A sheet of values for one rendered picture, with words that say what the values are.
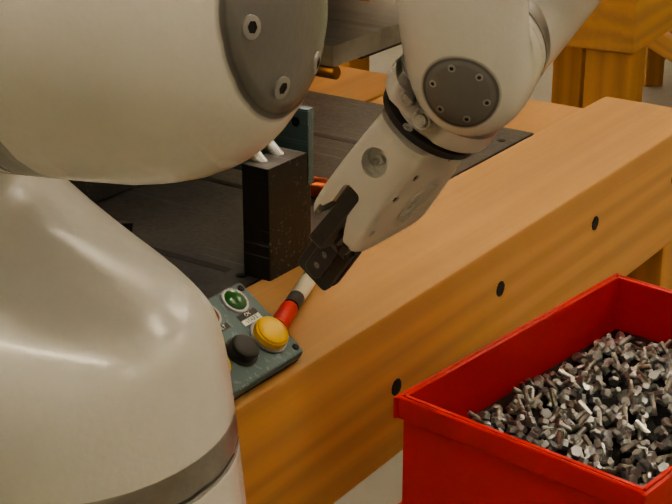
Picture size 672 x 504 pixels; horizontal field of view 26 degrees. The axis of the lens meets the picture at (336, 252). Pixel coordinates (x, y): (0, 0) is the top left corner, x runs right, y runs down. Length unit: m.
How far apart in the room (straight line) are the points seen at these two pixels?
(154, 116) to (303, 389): 0.76
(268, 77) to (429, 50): 0.43
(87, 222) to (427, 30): 0.35
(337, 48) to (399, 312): 0.24
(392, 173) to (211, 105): 0.56
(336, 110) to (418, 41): 0.99
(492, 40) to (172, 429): 0.40
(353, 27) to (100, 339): 0.80
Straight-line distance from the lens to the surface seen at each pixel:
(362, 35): 1.25
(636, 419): 1.16
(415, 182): 0.99
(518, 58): 0.86
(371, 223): 1.00
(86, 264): 0.53
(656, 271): 1.88
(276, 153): 1.33
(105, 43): 0.42
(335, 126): 1.78
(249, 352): 1.12
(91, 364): 0.50
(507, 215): 1.50
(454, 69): 0.86
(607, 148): 1.73
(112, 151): 0.44
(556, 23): 0.92
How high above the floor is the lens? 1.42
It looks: 22 degrees down
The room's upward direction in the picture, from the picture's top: straight up
